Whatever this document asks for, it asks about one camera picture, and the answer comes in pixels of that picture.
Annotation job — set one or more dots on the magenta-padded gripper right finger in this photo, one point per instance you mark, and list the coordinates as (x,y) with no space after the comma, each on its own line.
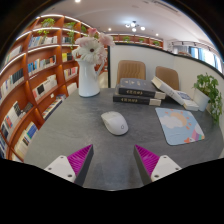
(163,166)

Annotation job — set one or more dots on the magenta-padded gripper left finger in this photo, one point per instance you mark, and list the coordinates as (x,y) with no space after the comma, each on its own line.
(63,166)

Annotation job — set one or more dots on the white computer mouse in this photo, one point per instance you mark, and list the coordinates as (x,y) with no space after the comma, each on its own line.
(114,122)

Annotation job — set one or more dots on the blue cloud-print mouse pad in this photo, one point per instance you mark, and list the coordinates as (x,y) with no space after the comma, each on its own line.
(178,126)

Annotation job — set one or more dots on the white book with blue cover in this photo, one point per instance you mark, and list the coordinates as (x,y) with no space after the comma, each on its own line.
(187,100)

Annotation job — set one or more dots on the thin dark hardcover book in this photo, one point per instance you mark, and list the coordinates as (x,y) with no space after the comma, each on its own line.
(133,99)

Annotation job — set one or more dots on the white plant pot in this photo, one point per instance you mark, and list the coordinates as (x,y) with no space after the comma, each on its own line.
(200,99)

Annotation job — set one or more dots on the thick white book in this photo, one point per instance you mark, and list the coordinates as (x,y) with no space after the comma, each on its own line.
(165,88)

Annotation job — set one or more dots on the thick dark hardcover book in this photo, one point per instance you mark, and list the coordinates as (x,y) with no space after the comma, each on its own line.
(138,86)

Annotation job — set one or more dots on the curved wooden bookshelf unit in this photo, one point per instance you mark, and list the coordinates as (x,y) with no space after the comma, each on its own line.
(33,83)

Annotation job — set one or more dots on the white ceramic jug vase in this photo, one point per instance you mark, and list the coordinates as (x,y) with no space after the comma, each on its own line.
(88,81)

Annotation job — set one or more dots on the tan upholstered chair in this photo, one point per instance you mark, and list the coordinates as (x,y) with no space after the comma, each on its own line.
(168,76)
(130,71)

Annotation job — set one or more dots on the green leafy plant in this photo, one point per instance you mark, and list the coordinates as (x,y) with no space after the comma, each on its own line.
(208,85)

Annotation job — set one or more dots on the window with curtains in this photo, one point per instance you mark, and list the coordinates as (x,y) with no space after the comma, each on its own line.
(203,55)

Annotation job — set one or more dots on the pink and white flowers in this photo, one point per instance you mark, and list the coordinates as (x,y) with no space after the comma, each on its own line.
(90,48)

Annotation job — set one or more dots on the ceiling lamp cluster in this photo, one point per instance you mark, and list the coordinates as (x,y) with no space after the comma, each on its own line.
(134,26)

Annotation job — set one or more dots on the wooden wall shelf with plants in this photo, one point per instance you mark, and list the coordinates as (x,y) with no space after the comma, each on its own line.
(136,39)

